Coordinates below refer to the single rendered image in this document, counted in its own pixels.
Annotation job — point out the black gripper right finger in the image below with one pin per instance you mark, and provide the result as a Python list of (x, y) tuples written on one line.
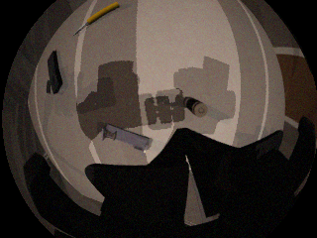
[(218, 168)]

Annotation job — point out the yellow-handled screwdriver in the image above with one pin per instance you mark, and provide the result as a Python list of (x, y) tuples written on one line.
[(100, 13)]

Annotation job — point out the black cylindrical battery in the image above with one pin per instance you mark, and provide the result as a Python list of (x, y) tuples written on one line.
[(196, 106)]

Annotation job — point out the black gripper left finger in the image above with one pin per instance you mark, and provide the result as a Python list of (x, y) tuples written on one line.
[(163, 179)]

